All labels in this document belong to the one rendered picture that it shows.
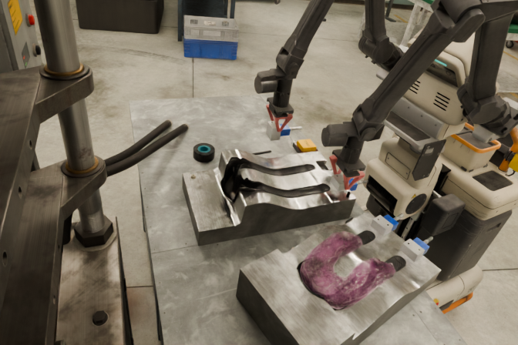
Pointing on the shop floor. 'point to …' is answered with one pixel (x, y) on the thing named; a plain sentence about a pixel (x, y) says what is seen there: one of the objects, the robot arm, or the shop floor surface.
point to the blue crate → (210, 48)
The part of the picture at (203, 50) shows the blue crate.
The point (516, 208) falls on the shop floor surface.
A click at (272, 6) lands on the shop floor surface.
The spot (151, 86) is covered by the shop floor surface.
